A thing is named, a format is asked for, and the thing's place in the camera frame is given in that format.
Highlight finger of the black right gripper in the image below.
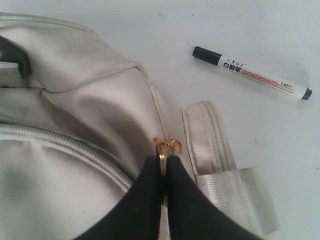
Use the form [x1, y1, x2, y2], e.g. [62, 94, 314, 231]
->
[0, 36, 32, 79]

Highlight gold zipper pull ring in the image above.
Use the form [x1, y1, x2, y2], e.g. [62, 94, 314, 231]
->
[152, 136, 183, 207]

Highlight cream fabric duffel bag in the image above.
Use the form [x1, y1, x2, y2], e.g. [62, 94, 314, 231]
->
[0, 12, 279, 240]

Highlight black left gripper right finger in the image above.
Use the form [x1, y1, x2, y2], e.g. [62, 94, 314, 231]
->
[166, 156, 240, 240]

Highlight white whiteboard marker black cap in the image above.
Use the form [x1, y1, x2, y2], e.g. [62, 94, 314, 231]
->
[192, 46, 313, 101]

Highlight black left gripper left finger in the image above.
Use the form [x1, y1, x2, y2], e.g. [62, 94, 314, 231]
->
[77, 156, 163, 240]

